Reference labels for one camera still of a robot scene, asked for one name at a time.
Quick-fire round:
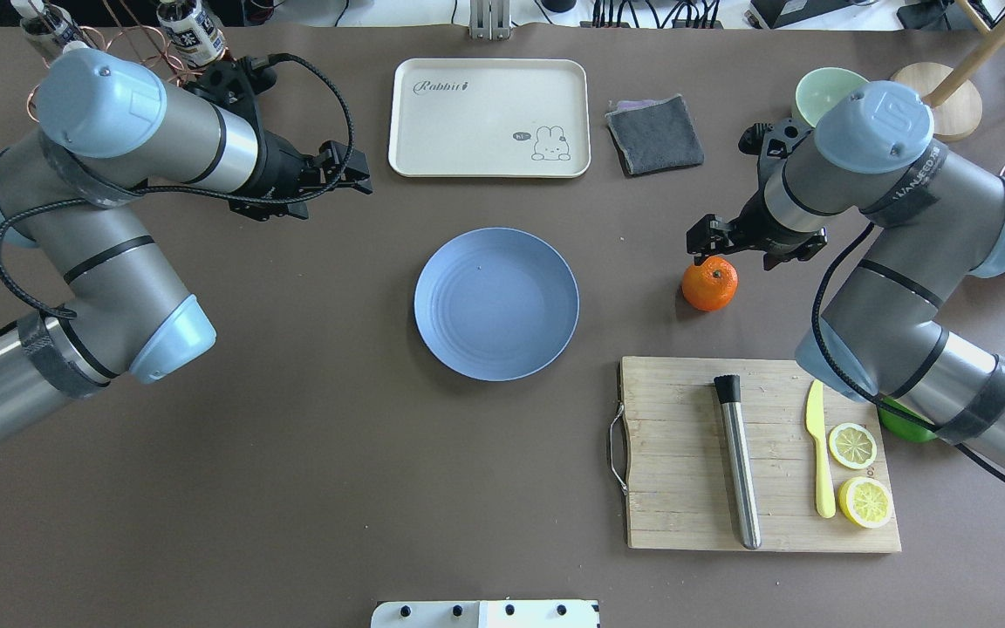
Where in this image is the lemon slice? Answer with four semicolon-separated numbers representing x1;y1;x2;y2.
837;477;892;529
827;422;878;470

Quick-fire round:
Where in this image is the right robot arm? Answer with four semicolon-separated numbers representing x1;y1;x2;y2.
686;82;1005;482

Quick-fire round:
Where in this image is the steel muddler black tip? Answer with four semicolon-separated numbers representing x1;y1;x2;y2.
714;374;762;551

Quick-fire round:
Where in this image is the copper wire bottle rack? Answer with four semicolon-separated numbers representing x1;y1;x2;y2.
32;1;202;86

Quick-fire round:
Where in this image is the orange fruit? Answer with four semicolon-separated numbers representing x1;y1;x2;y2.
680;256;741;311

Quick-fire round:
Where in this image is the wooden cup stand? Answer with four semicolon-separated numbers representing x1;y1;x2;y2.
890;1;1005;143

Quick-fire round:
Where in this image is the green lime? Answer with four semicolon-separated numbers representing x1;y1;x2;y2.
878;398;937;444

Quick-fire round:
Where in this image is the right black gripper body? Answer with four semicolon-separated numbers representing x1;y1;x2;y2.
726;190;830;270

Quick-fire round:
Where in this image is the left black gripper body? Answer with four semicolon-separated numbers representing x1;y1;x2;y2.
229;131;334;220

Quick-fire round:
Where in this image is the blue plate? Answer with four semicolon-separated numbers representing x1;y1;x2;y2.
414;227;581;382

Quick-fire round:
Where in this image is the yellow plastic knife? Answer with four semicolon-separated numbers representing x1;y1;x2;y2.
804;379;837;518

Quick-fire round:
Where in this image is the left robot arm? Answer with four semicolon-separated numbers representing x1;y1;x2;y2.
0;44;373;441

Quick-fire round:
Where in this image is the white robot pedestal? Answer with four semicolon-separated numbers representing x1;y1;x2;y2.
370;599;601;627

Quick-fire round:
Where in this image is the cream rabbit tray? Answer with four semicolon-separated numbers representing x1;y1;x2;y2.
387;58;591;179

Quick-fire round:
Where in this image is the tea bottle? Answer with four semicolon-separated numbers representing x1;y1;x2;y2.
156;1;227;69
10;0;91;65

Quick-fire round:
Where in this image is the wooden cutting board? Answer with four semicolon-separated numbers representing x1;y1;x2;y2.
619;357;901;554

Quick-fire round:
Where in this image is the aluminium frame post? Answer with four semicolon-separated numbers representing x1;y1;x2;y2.
469;0;513;41

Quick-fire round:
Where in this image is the mint green bowl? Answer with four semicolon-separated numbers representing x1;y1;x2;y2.
790;67;869;127

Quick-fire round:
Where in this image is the grey folded cloth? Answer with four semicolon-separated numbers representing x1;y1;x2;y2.
604;94;706;176

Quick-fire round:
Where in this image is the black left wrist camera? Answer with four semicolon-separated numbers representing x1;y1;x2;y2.
182;56;277;127

